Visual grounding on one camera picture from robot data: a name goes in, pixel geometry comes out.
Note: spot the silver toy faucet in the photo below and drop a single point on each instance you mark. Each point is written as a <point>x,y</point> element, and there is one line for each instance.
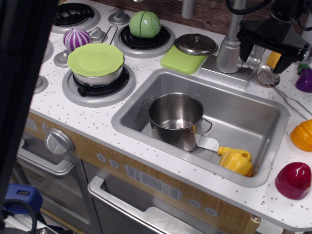
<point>227,67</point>

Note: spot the steel pot lid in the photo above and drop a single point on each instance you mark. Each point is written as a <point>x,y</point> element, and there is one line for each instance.
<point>196,44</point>

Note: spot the green plastic cutting board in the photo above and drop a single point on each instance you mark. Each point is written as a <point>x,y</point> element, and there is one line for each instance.
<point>179,61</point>

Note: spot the grey oven door handle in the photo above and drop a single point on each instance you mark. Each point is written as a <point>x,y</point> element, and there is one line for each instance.
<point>61,170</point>

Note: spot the stainless steel pot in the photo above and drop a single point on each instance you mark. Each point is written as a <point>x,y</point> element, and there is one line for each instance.
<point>172,116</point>

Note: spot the yellow toy corn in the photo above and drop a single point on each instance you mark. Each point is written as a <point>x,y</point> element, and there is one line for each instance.
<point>273,59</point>

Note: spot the silver dishwasher door handle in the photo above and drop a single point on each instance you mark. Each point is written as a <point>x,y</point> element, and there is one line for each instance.
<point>119,217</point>

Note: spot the metal slotted skimmer spoon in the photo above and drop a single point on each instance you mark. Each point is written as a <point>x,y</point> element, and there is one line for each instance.
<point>265,77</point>

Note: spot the yellow handled white spatula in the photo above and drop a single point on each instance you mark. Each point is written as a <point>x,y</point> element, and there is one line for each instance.
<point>212,144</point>

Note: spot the black camera stand frame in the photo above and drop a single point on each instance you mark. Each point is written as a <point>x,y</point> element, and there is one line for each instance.
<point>24,31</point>

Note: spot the grey rear post right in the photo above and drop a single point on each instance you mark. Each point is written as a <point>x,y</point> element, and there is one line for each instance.
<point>307,36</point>

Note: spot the green toy cabbage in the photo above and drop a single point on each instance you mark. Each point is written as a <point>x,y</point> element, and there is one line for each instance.
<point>145,24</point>

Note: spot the grey stove knob rear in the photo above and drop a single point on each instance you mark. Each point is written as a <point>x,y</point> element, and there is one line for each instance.
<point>119,18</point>

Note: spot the yellow toy bell pepper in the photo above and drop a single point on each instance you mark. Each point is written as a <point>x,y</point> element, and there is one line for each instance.
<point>240,163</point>

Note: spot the purple striped toy onion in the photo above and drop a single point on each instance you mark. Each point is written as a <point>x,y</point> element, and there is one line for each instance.
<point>75,37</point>

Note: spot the red toy bell pepper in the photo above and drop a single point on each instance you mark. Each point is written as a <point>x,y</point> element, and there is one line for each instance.
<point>294,180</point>

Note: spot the stove burner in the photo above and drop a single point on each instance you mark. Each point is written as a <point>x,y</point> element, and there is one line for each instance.
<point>142,48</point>
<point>99,96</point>
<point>79,15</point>

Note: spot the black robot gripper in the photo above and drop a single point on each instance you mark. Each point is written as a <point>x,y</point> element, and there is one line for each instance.
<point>276,33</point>

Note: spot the silver oven dial knob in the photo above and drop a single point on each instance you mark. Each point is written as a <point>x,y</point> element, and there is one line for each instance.
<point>57,142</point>

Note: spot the grey rear post left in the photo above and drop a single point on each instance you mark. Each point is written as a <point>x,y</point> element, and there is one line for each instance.
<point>188,8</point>

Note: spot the front right stove burner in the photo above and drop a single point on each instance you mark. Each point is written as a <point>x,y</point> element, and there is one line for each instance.
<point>99,96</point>

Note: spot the grey stove knob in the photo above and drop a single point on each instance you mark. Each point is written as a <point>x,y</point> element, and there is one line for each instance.
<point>119,18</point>
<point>97,35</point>
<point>60,59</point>

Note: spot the rear right stove burner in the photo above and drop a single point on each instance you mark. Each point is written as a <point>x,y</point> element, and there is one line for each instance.
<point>142,48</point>

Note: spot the blue plastic clamp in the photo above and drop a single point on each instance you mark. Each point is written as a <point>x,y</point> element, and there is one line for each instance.
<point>18,196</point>

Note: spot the green plastic plate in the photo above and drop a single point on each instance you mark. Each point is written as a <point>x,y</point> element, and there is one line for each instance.
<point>95,60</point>

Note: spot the grey stove knob left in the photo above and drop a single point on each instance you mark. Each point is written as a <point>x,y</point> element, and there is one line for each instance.
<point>60,59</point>

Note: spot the orange toy bell pepper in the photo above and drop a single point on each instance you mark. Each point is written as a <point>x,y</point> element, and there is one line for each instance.
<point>301,136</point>

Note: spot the silver faucet lever handle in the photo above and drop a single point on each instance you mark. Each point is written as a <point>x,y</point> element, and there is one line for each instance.
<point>258,52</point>

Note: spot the grey toy sink basin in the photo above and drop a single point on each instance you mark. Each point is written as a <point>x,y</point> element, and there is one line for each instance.
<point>234,118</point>

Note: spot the grey post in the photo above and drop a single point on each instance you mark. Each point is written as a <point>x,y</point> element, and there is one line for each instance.
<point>188,8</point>
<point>307,36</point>

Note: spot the purple toy eggplant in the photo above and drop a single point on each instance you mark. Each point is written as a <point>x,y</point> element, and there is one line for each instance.
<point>304,82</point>

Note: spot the metal wire utensil handle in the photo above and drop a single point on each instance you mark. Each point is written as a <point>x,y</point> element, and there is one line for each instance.
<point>109,35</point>

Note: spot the grey stove knob middle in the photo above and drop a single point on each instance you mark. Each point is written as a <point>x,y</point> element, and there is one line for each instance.
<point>97,35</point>

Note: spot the rear left stove burner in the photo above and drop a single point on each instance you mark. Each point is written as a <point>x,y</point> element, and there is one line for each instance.
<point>79,15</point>

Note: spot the steel bowl on burner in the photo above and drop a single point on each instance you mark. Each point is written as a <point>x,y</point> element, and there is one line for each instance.
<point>99,81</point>

